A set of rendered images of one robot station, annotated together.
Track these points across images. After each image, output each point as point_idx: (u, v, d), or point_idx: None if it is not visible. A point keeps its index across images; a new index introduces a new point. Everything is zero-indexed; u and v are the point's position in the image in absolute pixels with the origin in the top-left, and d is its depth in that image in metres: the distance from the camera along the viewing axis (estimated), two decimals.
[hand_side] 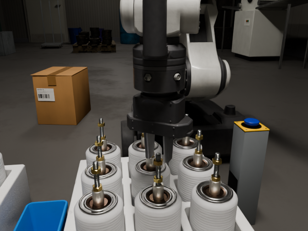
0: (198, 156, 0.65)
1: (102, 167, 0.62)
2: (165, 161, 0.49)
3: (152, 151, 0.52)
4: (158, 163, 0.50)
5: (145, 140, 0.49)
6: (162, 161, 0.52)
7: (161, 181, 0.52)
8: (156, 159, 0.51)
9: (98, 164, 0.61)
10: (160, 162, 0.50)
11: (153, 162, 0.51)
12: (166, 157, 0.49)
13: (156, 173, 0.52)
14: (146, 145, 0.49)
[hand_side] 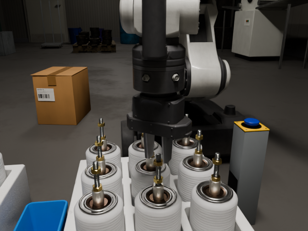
0: (198, 156, 0.65)
1: (102, 167, 0.62)
2: (164, 162, 0.49)
3: (152, 151, 0.52)
4: (162, 161, 0.51)
5: (144, 140, 0.49)
6: (155, 161, 0.52)
7: (160, 178, 0.53)
8: (157, 161, 0.51)
9: (98, 164, 0.61)
10: (161, 159, 0.52)
11: (160, 165, 0.50)
12: (164, 157, 0.49)
13: (159, 174, 0.52)
14: (145, 145, 0.50)
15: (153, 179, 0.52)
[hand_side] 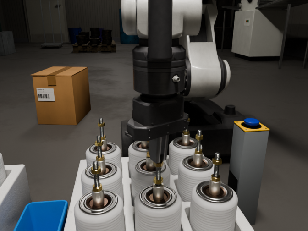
0: (198, 156, 0.65)
1: (102, 167, 0.62)
2: (165, 159, 0.51)
3: (154, 155, 0.51)
4: (161, 164, 0.51)
5: (158, 144, 0.48)
6: None
7: (162, 181, 0.52)
8: None
9: (98, 164, 0.61)
10: (162, 162, 0.51)
11: (155, 166, 0.51)
12: (166, 154, 0.50)
13: (156, 175, 0.52)
14: (159, 150, 0.49)
15: (155, 177, 0.53)
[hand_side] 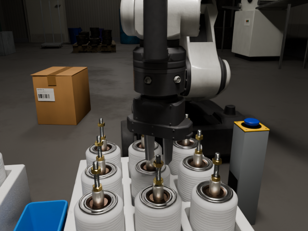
0: (198, 156, 0.65)
1: (102, 167, 0.62)
2: (165, 163, 0.49)
3: (152, 153, 0.52)
4: (162, 162, 0.51)
5: (145, 142, 0.49)
6: (155, 162, 0.52)
7: (161, 179, 0.53)
8: (157, 162, 0.51)
9: (98, 164, 0.61)
10: (162, 161, 0.52)
11: (159, 167, 0.51)
12: (166, 159, 0.49)
13: (159, 176, 0.52)
14: (146, 148, 0.50)
15: (153, 179, 0.53)
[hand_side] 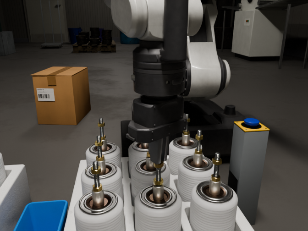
0: (198, 156, 0.65)
1: (102, 167, 0.62)
2: (151, 158, 0.51)
3: (162, 157, 0.51)
4: None
5: None
6: (155, 166, 0.51)
7: (154, 180, 0.53)
8: (161, 162, 0.51)
9: (98, 164, 0.61)
10: None
11: (162, 163, 0.52)
12: (151, 154, 0.51)
13: (160, 174, 0.52)
14: None
15: (160, 183, 0.52)
